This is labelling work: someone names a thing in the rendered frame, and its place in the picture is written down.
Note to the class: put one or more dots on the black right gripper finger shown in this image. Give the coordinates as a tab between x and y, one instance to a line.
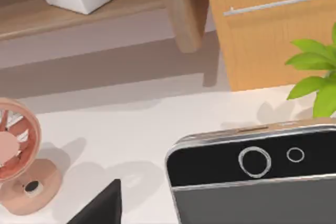
105	203

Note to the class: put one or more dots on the black and grey smartphone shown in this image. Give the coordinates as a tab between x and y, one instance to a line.
252	176

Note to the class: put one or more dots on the pink desk fan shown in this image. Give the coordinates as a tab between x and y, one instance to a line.
18	155

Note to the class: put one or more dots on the wooden open shelf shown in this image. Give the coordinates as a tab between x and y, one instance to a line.
105	14

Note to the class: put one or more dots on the wooden cupboard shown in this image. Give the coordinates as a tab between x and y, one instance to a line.
267	35

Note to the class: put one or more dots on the green leafy plant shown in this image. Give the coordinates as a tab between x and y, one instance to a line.
315	77

